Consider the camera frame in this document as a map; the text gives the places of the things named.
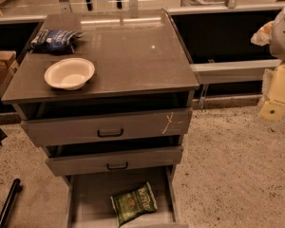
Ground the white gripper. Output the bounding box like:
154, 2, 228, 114
251, 21, 285, 121

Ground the green jalapeno chip bag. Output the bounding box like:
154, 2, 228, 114
110, 181, 158, 227

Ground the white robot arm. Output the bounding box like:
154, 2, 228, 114
251, 7, 285, 122

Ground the grey drawer cabinet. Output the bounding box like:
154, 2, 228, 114
2, 10, 199, 228

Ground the middle grey drawer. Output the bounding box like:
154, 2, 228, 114
46, 145, 183, 176

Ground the grey drawer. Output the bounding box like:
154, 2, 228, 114
21, 107, 192, 146
46, 145, 183, 176
66, 167, 188, 228

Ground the blue chip bag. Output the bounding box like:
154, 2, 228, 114
27, 28, 83, 54

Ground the top grey drawer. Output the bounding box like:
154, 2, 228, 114
21, 107, 192, 146

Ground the bottom grey drawer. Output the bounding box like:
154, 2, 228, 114
66, 167, 188, 228

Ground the white paper bowl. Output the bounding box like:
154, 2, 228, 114
44, 58, 95, 90

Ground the cardboard box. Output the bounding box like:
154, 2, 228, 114
0, 50, 19, 84

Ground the black pole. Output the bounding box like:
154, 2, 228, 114
0, 179, 22, 228

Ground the grey metal rail barrier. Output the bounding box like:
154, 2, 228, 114
168, 3, 285, 84

